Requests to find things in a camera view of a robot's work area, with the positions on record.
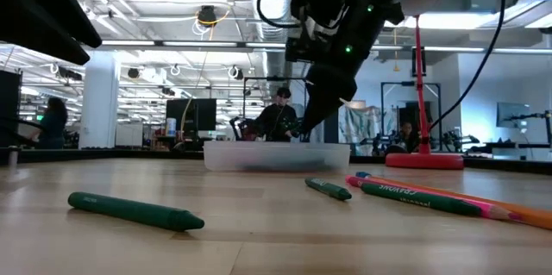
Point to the person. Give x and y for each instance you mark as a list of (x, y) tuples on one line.
[(52, 124), (276, 122), (409, 137)]

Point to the horizontal light bar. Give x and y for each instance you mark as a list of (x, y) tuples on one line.
[(198, 44)]

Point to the wall screen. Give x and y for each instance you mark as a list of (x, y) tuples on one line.
[(513, 114)]

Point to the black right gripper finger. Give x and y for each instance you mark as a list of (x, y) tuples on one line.
[(328, 94)]

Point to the silver ventilation duct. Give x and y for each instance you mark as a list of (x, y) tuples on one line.
[(271, 51)]

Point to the thick plain green crayon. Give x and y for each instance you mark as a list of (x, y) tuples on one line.
[(129, 210)]

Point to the green crayon white print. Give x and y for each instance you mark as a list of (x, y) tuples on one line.
[(422, 201)]

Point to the clear pencil box pink lid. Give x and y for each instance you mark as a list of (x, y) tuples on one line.
[(241, 154)]

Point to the black partition panel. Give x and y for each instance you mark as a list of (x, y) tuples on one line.
[(9, 107)]

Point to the grey patterned tarp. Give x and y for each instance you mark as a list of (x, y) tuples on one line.
[(362, 128)]

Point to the white cylindrical container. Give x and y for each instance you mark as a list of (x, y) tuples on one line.
[(171, 127)]

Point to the small dark green crayon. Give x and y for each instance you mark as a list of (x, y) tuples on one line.
[(330, 189)]

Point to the white building column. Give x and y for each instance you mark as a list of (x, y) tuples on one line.
[(100, 94)]

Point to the silver metal post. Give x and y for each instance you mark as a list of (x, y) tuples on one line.
[(14, 156)]

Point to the black cabinet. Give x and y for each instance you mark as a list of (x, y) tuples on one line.
[(331, 130)]

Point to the black monitor screen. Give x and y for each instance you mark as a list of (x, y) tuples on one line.
[(192, 113)]

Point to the white whiteboard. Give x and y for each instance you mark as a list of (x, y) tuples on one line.
[(129, 135)]

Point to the red desk lamp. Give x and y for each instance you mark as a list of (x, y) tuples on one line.
[(424, 160)]

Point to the black background robot arm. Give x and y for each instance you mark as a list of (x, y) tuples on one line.
[(547, 126)]

